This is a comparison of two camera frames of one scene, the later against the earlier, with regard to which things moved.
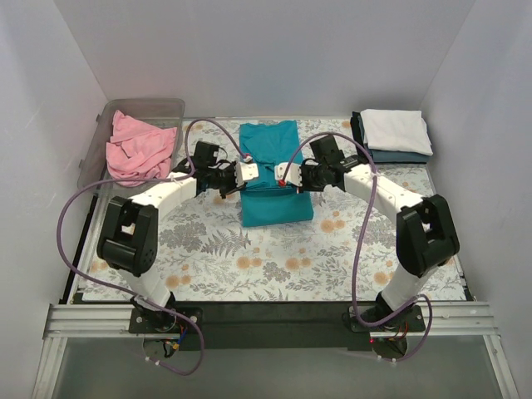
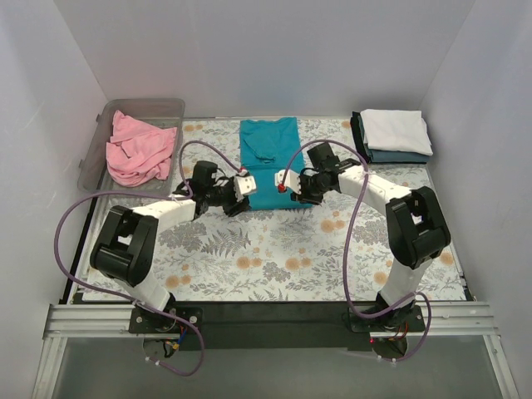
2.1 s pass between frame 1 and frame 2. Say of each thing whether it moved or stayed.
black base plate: stayed
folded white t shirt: stayed
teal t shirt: moved
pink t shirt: stayed
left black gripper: moved
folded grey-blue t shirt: stayed
